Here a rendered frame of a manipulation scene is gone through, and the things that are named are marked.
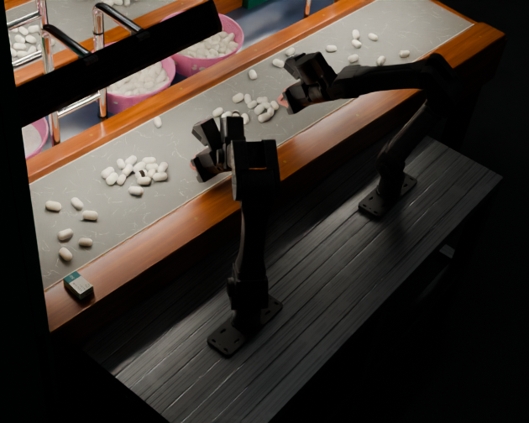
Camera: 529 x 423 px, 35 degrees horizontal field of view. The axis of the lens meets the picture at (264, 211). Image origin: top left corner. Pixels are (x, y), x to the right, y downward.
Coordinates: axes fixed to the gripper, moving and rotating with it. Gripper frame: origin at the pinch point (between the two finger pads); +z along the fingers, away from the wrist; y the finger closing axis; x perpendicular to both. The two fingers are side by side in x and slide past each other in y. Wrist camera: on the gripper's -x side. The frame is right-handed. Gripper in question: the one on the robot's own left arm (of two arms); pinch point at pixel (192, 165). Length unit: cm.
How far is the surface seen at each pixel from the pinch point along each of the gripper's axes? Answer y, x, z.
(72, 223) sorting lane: 34.1, -1.7, 5.4
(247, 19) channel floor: -70, -25, 42
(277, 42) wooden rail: -58, -16, 18
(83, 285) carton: 46.1, 7.8, -12.7
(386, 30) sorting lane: -94, -4, 8
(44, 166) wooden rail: 28.5, -15.3, 17.5
